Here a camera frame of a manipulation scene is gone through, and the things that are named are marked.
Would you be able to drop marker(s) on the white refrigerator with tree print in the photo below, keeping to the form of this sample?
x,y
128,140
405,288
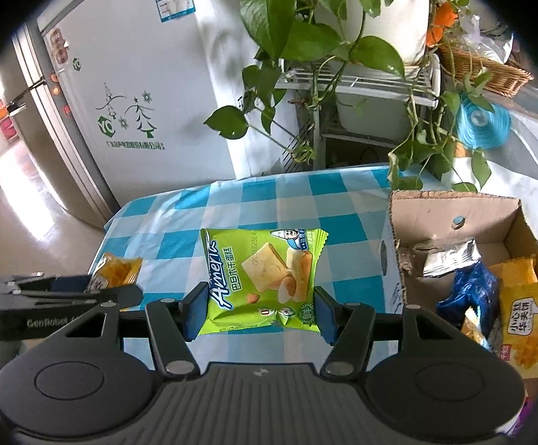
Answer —
x,y
158,55

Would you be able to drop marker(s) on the silver foil snack packet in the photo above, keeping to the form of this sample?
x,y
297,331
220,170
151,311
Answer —
x,y
449,259

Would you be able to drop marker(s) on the orange fruit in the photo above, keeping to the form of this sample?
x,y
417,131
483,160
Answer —
x,y
442,23

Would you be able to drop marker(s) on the wicker basket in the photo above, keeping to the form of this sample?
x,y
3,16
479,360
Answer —
x,y
491,74

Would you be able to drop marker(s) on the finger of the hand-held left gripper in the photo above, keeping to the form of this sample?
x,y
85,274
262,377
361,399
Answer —
x,y
121,295
70,283

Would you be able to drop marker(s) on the white paper sheet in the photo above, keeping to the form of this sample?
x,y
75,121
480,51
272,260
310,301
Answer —
x,y
435,218

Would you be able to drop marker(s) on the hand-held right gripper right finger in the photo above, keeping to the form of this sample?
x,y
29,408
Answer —
x,y
327,315

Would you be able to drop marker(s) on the yellow waffle snack packet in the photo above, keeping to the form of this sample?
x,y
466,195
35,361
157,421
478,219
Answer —
x,y
514,271
528,324
116,269

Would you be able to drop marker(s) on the clear plastic bag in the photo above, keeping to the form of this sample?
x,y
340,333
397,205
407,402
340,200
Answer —
x,y
496,41

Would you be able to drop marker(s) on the white plant pot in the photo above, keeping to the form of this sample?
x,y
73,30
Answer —
x,y
375,116
403,14

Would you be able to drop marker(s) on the green snack packet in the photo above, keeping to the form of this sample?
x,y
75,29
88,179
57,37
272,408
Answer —
x,y
259,278

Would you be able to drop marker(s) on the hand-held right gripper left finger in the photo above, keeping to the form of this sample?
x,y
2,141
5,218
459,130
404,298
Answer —
x,y
195,308

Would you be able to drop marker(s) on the blue checked tablecloth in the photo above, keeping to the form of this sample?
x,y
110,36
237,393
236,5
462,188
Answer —
x,y
250,199

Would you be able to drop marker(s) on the green pothos plant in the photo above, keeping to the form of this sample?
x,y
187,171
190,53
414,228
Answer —
x,y
269,9

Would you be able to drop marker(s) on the blue round disc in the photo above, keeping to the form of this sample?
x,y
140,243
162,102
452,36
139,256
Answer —
x,y
482,123

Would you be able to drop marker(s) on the white metal plant rack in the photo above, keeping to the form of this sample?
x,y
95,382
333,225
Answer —
x,y
371,84

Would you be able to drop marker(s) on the blue snack packet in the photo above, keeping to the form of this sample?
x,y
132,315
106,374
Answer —
x,y
473,287

